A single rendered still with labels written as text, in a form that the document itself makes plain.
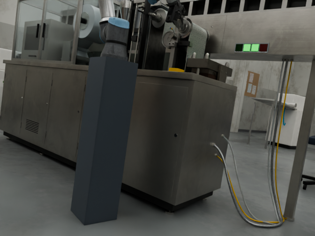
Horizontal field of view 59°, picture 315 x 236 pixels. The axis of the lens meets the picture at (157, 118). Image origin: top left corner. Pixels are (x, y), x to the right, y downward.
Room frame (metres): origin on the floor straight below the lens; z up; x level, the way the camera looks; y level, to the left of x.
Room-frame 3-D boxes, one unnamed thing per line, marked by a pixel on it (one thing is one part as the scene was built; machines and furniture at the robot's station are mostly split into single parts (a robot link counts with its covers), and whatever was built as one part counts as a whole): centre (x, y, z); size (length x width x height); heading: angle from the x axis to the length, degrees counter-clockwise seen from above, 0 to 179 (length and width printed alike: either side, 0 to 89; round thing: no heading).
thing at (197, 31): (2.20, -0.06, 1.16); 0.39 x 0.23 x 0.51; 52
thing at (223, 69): (2.00, -0.41, 0.97); 0.10 x 0.03 x 0.11; 142
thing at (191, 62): (2.04, -0.33, 1.00); 0.40 x 0.16 x 0.06; 142
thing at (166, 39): (2.19, -0.07, 1.18); 0.26 x 0.12 x 0.12; 142
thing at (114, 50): (1.56, 0.29, 0.95); 0.15 x 0.15 x 0.10
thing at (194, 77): (2.63, 0.63, 0.88); 2.52 x 0.66 x 0.04; 52
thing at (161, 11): (2.28, 0.03, 1.34); 0.25 x 0.14 x 0.14; 142
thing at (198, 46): (2.08, -0.21, 1.11); 0.23 x 0.01 x 0.18; 142
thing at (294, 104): (6.67, -3.19, 0.62); 2.74 x 0.66 x 1.25; 129
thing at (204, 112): (2.64, 0.62, 0.43); 2.52 x 0.64 x 0.86; 52
